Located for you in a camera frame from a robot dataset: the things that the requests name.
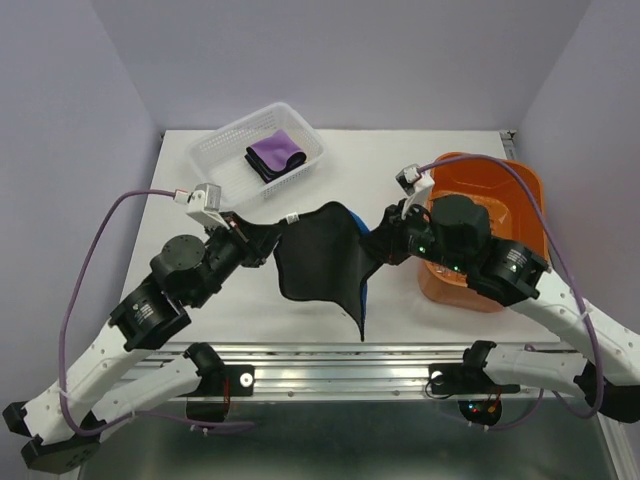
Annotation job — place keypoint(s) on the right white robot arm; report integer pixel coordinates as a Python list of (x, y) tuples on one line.
[(601, 365)]

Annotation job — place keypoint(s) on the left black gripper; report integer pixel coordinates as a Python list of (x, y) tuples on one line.
[(257, 239)]

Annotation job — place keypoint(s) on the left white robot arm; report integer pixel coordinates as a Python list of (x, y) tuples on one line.
[(66, 424)]

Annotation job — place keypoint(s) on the purple black-edged towel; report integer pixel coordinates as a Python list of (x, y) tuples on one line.
[(274, 156)]

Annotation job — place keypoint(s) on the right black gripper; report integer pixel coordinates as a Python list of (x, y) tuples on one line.
[(386, 240)]

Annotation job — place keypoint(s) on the orange plastic tub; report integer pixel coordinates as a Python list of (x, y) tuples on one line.
[(511, 216)]

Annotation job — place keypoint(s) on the blue towel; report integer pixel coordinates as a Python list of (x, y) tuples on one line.
[(319, 258)]

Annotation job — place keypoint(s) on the aluminium mounting rail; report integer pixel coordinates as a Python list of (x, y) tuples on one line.
[(328, 372)]

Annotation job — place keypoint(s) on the white plastic basket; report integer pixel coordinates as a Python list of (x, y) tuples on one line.
[(218, 158)]

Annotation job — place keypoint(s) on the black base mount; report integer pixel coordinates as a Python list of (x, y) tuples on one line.
[(220, 382), (481, 401)]

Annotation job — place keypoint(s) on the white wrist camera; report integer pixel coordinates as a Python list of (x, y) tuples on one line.
[(202, 205), (417, 186)]

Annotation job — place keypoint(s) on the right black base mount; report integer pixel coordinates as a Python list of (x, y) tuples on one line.
[(481, 401)]

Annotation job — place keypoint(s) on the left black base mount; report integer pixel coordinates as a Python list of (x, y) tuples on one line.
[(220, 382)]

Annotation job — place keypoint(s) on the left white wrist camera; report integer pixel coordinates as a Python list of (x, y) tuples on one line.
[(202, 205)]

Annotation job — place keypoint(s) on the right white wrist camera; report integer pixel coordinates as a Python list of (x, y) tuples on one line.
[(417, 186)]

